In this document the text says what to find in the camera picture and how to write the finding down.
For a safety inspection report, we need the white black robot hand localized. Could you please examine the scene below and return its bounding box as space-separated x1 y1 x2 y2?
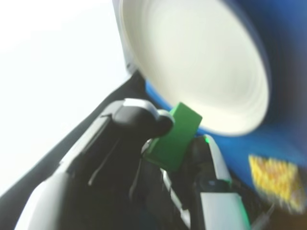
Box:
0 98 252 230

